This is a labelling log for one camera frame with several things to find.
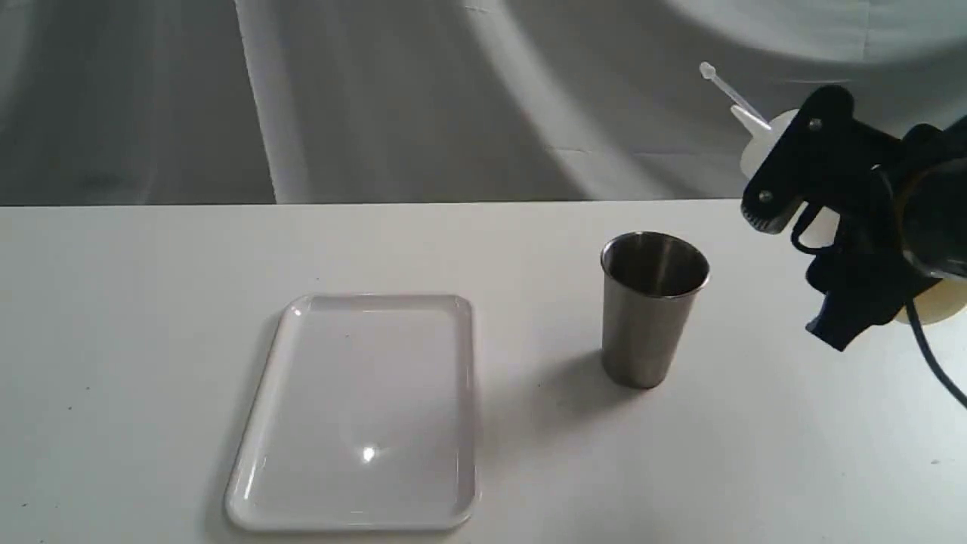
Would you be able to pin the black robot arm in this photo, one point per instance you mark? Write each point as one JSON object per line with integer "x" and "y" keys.
{"x": 932, "y": 218}

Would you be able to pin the clear plastic squeeze bottle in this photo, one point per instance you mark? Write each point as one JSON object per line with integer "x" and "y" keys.
{"x": 936, "y": 304}

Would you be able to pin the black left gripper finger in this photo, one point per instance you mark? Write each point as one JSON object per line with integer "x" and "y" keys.
{"x": 844, "y": 316}

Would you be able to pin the stainless steel cup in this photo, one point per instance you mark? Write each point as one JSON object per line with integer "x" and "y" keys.
{"x": 651, "y": 280}

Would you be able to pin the white plastic tray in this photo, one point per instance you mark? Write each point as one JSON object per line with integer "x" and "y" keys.
{"x": 364, "y": 420}

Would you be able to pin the grey fabric backdrop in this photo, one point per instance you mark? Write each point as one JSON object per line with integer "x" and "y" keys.
{"x": 194, "y": 103}

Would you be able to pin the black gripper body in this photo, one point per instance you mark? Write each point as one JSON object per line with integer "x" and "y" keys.
{"x": 837, "y": 183}

